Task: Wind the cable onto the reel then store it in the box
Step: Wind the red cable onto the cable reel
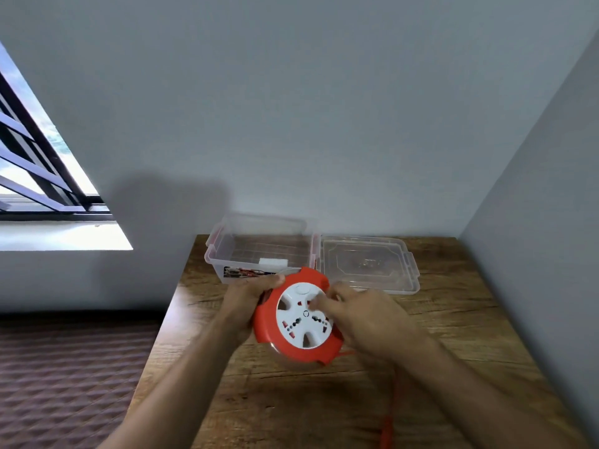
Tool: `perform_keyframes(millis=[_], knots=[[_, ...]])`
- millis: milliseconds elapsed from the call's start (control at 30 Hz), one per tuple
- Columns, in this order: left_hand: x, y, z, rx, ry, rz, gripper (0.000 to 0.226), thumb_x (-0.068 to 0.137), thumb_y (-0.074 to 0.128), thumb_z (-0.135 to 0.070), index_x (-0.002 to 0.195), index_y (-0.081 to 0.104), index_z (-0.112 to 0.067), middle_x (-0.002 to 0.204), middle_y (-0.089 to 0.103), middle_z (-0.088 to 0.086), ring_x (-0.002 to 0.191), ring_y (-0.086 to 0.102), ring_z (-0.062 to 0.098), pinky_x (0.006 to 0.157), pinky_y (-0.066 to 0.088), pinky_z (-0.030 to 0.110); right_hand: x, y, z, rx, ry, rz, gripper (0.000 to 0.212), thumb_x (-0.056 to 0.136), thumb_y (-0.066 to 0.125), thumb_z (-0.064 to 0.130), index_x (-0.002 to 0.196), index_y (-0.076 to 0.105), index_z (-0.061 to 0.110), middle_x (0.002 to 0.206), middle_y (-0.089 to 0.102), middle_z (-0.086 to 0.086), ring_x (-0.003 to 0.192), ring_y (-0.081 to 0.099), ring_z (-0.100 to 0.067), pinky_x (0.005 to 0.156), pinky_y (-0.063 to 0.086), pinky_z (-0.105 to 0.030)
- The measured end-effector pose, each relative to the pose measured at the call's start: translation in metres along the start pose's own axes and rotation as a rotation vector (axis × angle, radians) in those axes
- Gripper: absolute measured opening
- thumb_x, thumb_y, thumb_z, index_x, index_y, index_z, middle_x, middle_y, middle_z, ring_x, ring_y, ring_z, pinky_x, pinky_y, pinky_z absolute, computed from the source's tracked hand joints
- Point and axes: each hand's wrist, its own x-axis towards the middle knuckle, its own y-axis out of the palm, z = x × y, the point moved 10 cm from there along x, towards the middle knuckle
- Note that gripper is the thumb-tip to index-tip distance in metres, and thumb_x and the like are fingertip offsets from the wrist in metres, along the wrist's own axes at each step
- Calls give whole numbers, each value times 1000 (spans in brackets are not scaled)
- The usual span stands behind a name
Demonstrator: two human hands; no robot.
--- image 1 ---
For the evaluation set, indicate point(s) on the clear plastic box lid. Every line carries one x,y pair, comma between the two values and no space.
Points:
369,264

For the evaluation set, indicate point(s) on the person's right fingers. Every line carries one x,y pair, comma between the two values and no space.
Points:
330,301

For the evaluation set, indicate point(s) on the person's left hand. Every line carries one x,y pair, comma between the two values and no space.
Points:
243,303

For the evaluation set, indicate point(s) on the person's right hand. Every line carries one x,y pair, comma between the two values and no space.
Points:
374,322

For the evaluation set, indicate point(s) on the window with dark metal grille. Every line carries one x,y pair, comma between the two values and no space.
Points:
44,168

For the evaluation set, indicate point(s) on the person's left forearm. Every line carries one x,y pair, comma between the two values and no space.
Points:
178,392

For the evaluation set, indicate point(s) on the person's right forearm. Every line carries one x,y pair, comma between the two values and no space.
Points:
477,397

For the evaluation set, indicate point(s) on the clear plastic storage box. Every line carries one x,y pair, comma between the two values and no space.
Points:
262,250

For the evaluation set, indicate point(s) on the person's left thumb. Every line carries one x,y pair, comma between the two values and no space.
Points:
266,281

